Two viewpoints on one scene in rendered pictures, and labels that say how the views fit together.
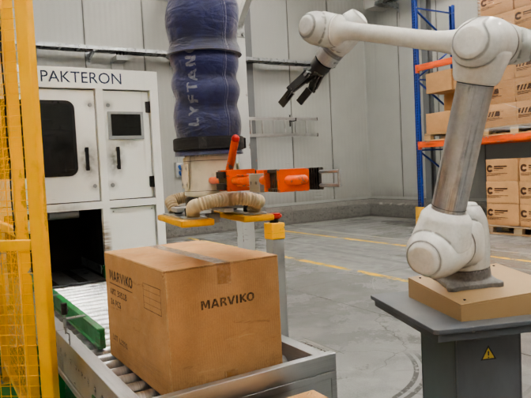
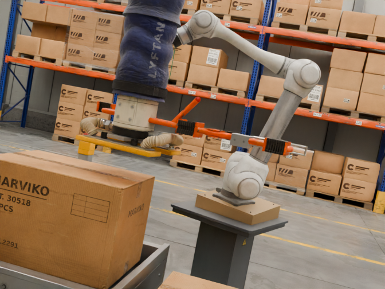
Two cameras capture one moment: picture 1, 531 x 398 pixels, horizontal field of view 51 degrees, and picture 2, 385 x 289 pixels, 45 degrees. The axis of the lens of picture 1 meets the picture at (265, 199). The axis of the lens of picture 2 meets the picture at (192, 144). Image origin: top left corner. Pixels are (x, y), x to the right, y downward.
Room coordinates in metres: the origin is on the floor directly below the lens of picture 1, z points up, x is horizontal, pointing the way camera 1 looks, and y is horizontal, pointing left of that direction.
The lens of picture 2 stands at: (0.31, 1.36, 1.30)
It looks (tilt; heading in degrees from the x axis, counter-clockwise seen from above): 5 degrees down; 314
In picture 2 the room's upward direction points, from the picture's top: 11 degrees clockwise
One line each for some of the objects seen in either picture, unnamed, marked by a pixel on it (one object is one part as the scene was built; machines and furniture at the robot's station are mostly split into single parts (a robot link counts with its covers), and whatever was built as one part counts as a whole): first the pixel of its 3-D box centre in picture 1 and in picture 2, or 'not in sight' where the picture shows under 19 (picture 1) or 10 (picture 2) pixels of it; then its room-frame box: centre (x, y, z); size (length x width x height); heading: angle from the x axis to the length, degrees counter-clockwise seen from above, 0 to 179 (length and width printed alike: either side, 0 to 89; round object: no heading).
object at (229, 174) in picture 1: (236, 180); (189, 128); (1.58, 0.08, 1.21); 0.10 x 0.08 x 0.06; 112
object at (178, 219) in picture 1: (183, 215); (118, 141); (1.77, 0.26, 1.10); 0.34 x 0.10 x 0.05; 22
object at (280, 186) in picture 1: (285, 180); (277, 146); (1.25, -0.05, 1.21); 0.08 x 0.07 x 0.05; 22
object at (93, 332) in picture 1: (51, 303); not in sight; (2.84, 1.12, 0.60); 1.60 x 0.10 x 0.09; 31
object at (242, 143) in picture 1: (209, 144); (140, 89); (1.81, 0.17, 1.32); 0.23 x 0.23 x 0.04
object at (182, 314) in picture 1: (187, 308); (67, 211); (1.99, 0.30, 0.75); 0.60 x 0.40 x 0.40; 32
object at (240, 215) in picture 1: (240, 210); (141, 141); (1.85, 0.08, 1.10); 0.34 x 0.10 x 0.05; 22
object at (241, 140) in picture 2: (265, 182); (241, 140); (1.38, 0.00, 1.20); 0.07 x 0.07 x 0.04; 22
